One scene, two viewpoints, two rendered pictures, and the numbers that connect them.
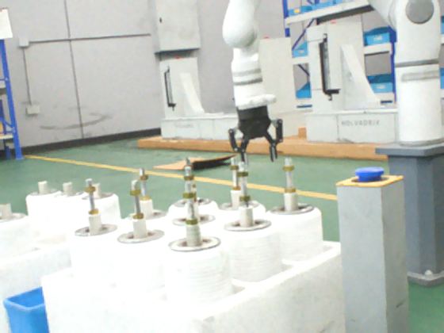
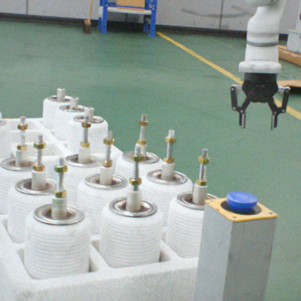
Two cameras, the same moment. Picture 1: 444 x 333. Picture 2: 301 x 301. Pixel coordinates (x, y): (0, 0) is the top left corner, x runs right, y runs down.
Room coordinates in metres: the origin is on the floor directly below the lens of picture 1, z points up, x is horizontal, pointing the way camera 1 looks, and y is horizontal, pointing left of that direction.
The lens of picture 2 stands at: (0.13, -0.36, 0.59)
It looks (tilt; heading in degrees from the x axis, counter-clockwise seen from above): 16 degrees down; 17
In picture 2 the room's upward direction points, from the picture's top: 5 degrees clockwise
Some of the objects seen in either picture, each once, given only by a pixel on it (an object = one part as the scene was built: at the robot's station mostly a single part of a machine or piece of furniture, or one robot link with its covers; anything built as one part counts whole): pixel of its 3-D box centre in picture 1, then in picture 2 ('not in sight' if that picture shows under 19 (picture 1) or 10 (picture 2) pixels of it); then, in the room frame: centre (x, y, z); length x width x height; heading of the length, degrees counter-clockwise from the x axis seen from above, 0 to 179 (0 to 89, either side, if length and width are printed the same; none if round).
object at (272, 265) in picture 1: (252, 281); (129, 261); (0.92, -0.10, 0.16); 0.10 x 0.10 x 0.18
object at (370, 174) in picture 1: (369, 175); (241, 203); (0.84, -0.28, 0.32); 0.04 x 0.04 x 0.02
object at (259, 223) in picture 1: (247, 225); (133, 207); (0.92, -0.10, 0.25); 0.08 x 0.08 x 0.01
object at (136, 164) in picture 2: (243, 186); (136, 170); (0.92, -0.10, 0.31); 0.01 x 0.01 x 0.08; 79
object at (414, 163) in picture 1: (423, 209); not in sight; (1.32, -0.55, 0.15); 0.15 x 0.15 x 0.30; 27
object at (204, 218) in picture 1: (193, 220); (106, 181); (1.00, -0.02, 0.25); 0.08 x 0.08 x 0.01
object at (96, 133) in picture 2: (102, 234); (86, 155); (1.40, 0.18, 0.16); 0.10 x 0.10 x 0.18
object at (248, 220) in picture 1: (246, 217); (133, 200); (0.92, -0.10, 0.26); 0.02 x 0.02 x 0.03
